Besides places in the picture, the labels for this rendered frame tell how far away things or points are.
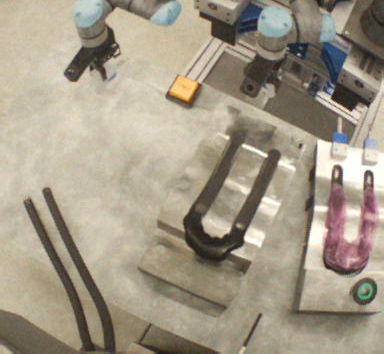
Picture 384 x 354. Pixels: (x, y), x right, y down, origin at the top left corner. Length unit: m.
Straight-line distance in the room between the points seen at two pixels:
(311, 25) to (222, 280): 0.69
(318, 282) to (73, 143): 0.81
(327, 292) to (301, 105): 1.13
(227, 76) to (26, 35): 1.16
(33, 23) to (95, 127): 1.42
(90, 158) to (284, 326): 0.74
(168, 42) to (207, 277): 1.52
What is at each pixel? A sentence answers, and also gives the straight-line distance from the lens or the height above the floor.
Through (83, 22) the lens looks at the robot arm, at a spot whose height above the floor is 1.27.
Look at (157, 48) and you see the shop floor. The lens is 2.71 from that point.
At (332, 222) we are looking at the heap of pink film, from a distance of 1.47.
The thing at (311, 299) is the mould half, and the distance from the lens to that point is 1.43.
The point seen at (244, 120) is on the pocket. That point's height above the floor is 0.86.
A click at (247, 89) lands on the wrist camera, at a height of 1.08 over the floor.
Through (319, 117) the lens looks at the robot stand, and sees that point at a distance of 2.36.
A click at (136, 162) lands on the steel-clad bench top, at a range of 1.60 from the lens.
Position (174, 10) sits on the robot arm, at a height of 1.27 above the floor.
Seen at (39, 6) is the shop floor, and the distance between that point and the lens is 3.05.
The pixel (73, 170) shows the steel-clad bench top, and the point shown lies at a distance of 1.63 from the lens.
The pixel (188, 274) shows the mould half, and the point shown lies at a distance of 1.46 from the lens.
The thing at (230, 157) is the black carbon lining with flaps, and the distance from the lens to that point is 1.52.
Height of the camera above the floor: 2.30
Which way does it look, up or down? 70 degrees down
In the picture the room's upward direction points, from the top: 1 degrees counter-clockwise
